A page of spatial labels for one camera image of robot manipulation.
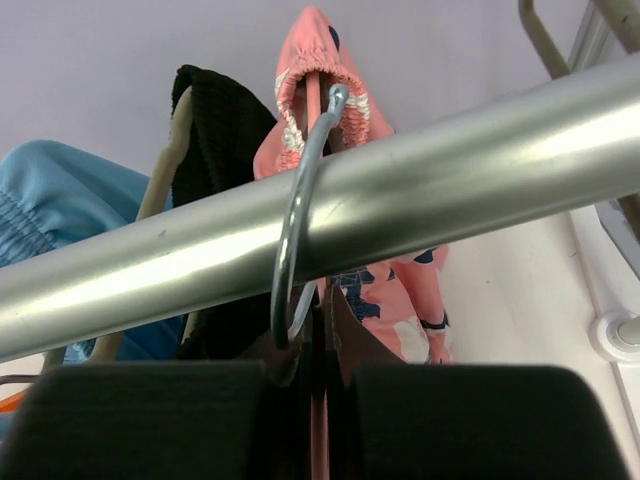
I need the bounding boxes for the pink patterned shorts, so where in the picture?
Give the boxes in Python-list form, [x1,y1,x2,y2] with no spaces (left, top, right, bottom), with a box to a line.
[253,6,453,364]

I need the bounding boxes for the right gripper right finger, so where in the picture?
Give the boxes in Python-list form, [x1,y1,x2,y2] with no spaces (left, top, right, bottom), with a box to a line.
[353,365,630,479]

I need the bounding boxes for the pink hanger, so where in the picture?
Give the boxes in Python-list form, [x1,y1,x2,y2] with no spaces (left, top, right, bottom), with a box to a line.
[269,73,351,480]

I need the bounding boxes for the white clothes rack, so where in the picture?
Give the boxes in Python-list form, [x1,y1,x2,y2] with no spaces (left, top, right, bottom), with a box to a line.
[0,51,640,363]

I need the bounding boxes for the black shorts hanger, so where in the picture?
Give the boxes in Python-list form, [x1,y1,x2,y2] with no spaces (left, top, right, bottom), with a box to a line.
[42,87,193,371]

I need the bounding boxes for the black shorts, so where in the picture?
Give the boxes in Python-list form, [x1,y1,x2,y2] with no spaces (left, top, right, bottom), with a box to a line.
[171,65,276,360]

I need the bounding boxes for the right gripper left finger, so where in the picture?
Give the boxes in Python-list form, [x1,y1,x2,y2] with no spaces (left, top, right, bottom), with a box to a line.
[1,361,309,479]

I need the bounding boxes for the light blue shorts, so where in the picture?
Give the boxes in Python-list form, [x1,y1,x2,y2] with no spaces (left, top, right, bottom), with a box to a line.
[1,140,185,361]

